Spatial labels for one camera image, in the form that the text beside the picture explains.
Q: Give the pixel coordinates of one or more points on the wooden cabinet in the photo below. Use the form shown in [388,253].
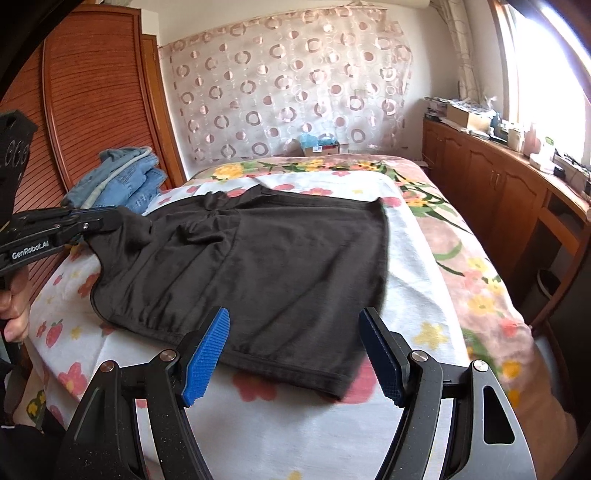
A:
[489,184]

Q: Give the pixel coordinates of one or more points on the open cardboard box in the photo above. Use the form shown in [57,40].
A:
[468,117]

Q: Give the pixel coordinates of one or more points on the pink floral blanket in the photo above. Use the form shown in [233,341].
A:
[475,286]

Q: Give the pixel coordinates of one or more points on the pale pink bottle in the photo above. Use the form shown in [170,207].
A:
[532,138]

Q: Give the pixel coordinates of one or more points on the small cardboard box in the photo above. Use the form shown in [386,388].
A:
[330,148]

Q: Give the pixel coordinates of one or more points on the blue plastic bag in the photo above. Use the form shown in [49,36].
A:
[316,139]

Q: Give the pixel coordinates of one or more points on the cream patterned window curtain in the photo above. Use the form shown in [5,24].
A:
[461,50]

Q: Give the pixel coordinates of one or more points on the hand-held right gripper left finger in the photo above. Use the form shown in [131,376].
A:
[207,357]

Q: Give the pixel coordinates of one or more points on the folded blue jeans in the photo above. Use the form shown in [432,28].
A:
[124,180]

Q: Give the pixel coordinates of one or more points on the white strawberry print blanket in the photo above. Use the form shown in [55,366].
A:
[277,434]

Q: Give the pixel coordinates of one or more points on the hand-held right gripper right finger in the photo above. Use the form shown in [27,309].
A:
[382,357]

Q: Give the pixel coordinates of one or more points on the white jar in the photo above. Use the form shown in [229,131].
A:
[515,139]

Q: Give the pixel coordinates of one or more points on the person's left hand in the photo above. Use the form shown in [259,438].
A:
[16,304]

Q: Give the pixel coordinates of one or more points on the wooden headboard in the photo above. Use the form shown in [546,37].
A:
[92,106]

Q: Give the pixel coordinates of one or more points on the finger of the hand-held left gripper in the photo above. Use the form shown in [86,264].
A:
[78,234]
[92,218]

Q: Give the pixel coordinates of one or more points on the sheer circle-patterned curtain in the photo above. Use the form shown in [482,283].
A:
[286,83]

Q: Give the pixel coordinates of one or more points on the black pants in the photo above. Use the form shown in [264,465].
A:
[277,277]

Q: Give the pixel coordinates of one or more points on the window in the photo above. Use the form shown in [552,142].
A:
[545,69]

